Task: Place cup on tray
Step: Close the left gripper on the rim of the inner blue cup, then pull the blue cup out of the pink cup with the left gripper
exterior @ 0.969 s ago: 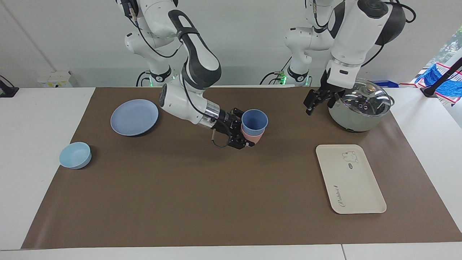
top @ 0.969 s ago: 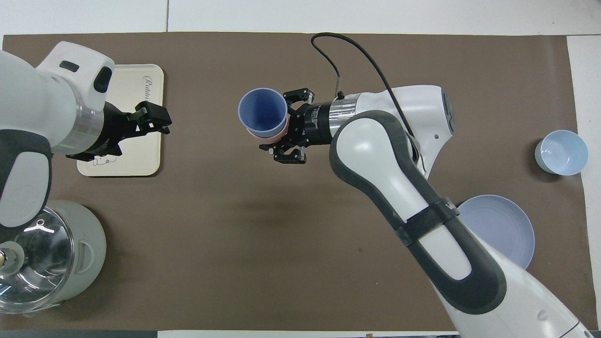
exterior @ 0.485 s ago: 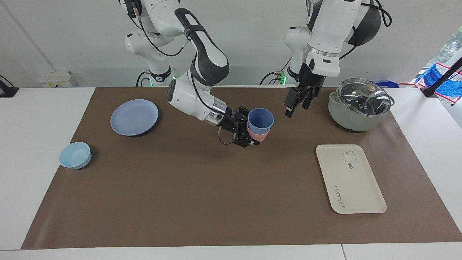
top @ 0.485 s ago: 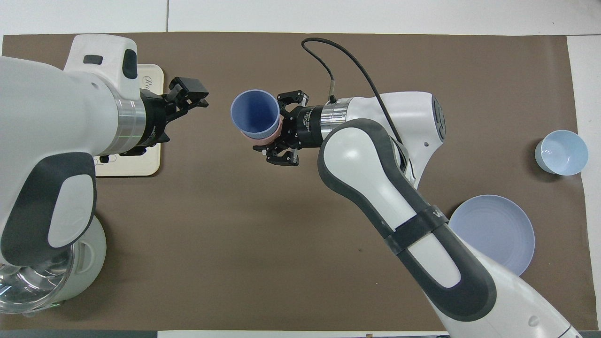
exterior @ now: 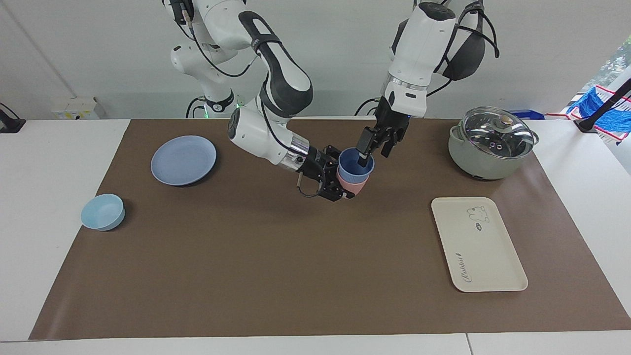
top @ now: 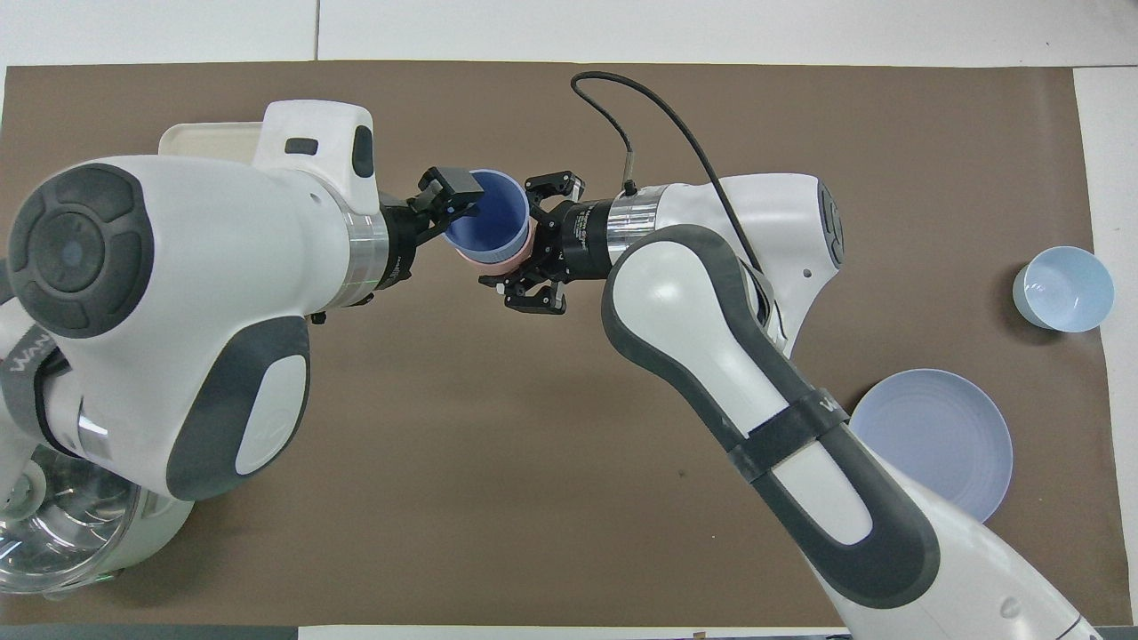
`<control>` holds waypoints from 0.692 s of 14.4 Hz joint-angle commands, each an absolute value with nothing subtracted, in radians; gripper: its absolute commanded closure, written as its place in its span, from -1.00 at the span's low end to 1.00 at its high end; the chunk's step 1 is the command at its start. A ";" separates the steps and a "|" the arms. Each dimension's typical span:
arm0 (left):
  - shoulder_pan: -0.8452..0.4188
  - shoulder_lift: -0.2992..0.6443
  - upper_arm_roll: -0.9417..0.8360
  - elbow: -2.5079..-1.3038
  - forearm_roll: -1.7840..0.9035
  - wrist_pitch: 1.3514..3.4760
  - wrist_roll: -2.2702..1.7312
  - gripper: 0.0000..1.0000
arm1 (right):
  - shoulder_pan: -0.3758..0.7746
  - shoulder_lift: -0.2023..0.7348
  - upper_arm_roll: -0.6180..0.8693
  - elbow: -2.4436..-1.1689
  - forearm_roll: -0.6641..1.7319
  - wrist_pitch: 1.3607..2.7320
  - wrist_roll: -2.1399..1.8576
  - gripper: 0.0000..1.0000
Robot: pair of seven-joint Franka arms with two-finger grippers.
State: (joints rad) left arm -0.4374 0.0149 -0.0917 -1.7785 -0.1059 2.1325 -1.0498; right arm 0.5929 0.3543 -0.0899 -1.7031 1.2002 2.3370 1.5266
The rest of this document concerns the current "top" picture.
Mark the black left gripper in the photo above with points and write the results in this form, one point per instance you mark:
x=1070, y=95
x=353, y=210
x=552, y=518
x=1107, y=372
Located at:
x=400, y=240

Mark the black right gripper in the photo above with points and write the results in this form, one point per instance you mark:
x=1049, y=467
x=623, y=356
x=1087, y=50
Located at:
x=578, y=240

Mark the pink plastic cup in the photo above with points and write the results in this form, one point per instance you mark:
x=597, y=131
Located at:
x=507, y=264

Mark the blue plastic cup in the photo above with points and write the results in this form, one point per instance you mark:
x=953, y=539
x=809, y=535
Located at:
x=493, y=222

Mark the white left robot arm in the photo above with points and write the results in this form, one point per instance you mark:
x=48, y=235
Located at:
x=196, y=284

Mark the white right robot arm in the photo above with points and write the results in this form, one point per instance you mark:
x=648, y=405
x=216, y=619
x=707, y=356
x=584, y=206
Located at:
x=711, y=320

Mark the cream rabbit print tray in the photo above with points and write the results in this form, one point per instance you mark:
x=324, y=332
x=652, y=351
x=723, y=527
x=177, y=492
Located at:
x=204, y=142

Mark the brown table mat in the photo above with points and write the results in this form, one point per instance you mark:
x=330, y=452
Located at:
x=533, y=462

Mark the blue round plate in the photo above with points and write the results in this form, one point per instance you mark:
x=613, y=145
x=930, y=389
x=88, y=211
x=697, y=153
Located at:
x=951, y=436

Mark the light blue bowl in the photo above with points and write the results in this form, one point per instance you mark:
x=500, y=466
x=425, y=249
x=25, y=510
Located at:
x=1067, y=289

